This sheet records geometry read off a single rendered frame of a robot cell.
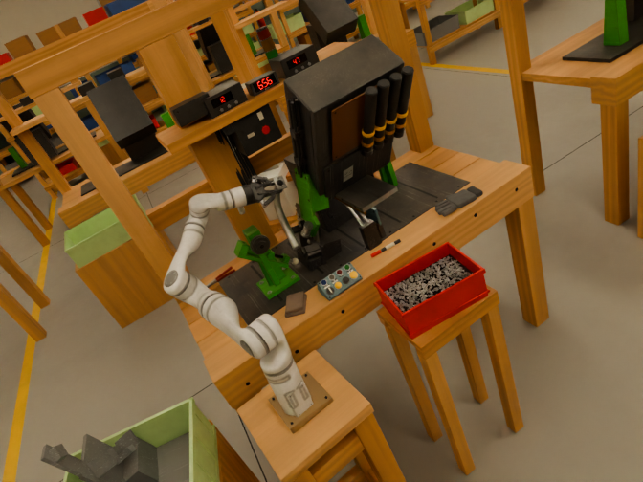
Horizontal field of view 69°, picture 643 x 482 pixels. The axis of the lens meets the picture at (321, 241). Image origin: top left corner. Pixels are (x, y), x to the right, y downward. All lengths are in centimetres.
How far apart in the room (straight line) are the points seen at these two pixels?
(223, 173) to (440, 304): 103
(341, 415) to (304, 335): 39
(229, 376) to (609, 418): 154
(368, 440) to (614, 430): 113
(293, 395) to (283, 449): 15
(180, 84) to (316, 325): 103
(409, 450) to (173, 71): 186
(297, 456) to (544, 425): 124
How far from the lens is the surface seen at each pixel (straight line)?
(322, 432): 143
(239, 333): 129
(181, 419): 165
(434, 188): 213
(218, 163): 201
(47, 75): 190
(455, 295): 161
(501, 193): 206
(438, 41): 695
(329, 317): 173
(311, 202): 178
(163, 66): 193
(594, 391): 243
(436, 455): 230
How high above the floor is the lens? 196
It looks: 31 degrees down
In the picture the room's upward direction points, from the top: 24 degrees counter-clockwise
